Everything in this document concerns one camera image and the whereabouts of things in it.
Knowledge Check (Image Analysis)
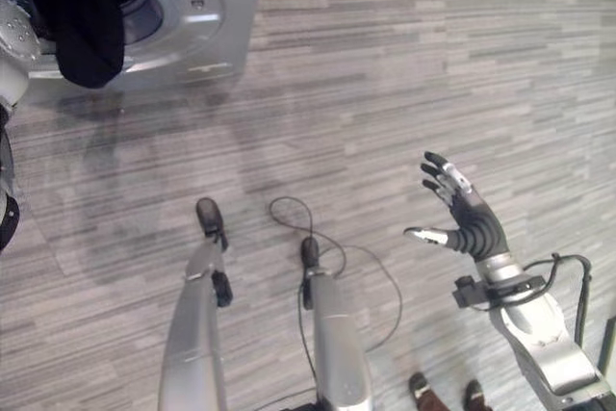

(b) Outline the dark robot left foot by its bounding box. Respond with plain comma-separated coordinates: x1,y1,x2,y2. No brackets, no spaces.
194,196,230,251

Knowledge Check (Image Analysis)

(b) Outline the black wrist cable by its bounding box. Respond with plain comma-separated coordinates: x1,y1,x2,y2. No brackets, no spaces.
522,251,594,350

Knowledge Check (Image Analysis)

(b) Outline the black garment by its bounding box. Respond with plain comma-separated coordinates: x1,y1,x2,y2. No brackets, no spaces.
9,0,127,90

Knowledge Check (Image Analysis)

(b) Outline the silver robot right leg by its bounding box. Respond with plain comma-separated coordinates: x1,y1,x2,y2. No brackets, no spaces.
298,266,375,411

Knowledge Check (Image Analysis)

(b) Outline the silver front-load washing machine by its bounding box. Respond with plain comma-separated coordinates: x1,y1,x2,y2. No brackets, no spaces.
0,0,267,94

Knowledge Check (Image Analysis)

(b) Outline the dark robot right foot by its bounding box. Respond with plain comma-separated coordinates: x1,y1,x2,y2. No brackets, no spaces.
300,236,321,270

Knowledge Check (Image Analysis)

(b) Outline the person's foot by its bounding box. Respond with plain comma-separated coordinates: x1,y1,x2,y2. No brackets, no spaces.
408,372,434,411
462,378,488,411

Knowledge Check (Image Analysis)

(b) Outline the black wrist clamp with camera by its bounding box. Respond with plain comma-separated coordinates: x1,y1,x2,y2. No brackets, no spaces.
453,274,547,311

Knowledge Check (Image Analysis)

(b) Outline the dark robot foot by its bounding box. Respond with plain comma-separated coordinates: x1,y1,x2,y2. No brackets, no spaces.
194,196,230,251
300,236,321,270

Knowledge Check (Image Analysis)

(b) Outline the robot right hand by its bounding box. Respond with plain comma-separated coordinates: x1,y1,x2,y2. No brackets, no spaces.
403,150,511,264

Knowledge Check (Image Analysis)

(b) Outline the thin black tether cable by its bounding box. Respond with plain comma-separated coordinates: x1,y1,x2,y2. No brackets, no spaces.
268,195,403,411

